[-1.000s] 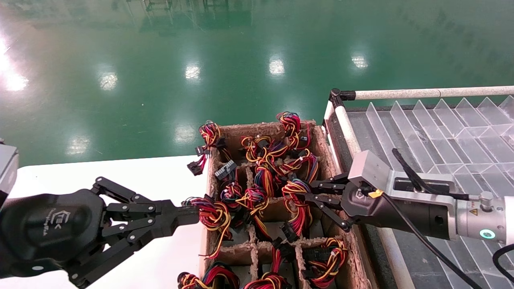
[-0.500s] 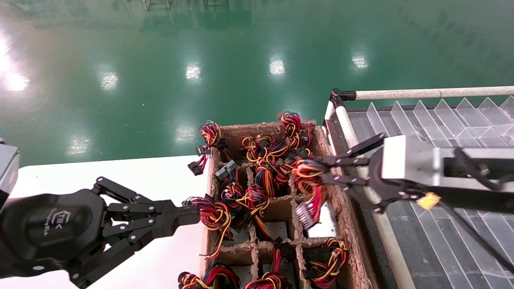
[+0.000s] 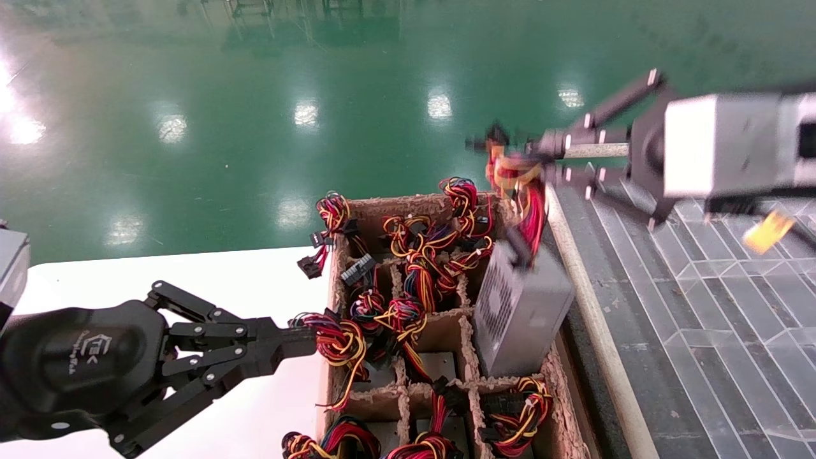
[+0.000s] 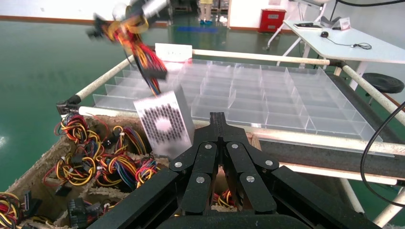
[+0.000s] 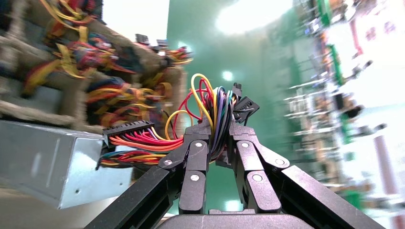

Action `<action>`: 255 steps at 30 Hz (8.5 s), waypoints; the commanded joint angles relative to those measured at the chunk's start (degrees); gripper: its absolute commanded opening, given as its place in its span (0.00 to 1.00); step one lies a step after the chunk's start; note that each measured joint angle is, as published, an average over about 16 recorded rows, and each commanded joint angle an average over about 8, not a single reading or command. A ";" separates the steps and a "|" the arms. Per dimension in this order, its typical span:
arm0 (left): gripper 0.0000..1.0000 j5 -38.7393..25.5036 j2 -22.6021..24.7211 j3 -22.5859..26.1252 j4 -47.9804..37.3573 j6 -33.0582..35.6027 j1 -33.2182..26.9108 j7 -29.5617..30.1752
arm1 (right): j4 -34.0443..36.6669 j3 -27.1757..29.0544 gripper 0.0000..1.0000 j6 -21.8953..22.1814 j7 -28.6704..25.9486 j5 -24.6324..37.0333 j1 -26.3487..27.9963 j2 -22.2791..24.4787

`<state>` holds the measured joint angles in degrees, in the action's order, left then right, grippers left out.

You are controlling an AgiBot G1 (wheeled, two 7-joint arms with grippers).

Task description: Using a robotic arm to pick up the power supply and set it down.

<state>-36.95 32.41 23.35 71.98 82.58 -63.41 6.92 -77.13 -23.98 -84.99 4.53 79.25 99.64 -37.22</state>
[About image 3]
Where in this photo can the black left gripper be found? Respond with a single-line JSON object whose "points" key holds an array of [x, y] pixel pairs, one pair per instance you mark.
{"points": [[76, 366]]}

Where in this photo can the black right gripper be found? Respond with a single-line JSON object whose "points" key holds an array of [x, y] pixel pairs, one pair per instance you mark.
{"points": [[647, 153]]}

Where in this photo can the short white rack pipe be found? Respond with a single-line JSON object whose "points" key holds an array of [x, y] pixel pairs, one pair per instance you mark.
{"points": [[596, 150]]}

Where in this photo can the yellow tag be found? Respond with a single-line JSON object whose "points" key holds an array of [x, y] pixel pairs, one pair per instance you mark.
{"points": [[768, 231]]}

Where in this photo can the clear plastic divider tray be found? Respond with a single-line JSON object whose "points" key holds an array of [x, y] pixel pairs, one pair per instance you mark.
{"points": [[733, 331]]}

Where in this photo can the brown cardboard divider box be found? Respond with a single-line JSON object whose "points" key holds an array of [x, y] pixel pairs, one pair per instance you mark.
{"points": [[446, 333]]}

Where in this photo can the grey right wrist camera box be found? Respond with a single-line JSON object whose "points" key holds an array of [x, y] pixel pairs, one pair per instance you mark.
{"points": [[733, 143]]}

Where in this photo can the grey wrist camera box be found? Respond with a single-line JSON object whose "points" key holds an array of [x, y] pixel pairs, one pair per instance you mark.
{"points": [[733, 143], [13, 274]]}

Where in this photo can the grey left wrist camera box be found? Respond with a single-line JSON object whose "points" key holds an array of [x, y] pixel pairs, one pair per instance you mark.
{"points": [[13, 274]]}

